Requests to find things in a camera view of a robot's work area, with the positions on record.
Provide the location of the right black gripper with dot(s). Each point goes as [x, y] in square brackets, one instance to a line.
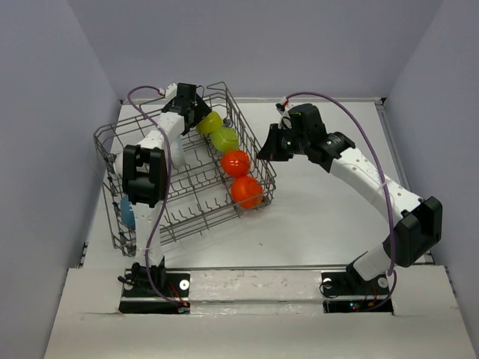
[272, 149]

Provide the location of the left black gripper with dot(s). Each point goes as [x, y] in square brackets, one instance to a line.
[201, 111]

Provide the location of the lime green bowl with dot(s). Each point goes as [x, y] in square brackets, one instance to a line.
[211, 123]

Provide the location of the white square dish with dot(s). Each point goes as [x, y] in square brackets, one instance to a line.
[225, 139]

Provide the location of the orange bowl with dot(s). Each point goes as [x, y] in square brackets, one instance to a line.
[236, 163]
[247, 192]

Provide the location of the grey wire dish rack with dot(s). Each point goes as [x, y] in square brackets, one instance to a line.
[200, 196]

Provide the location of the blue bowl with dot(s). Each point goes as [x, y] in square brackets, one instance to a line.
[126, 213]

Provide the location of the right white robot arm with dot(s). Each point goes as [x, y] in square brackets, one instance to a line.
[417, 222]

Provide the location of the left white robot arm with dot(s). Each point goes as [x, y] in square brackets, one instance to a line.
[146, 172]

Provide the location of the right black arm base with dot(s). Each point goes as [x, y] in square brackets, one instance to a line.
[366, 297]

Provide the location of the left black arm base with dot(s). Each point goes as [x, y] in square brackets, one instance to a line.
[179, 295]

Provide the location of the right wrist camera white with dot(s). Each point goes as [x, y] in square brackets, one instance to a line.
[283, 106]

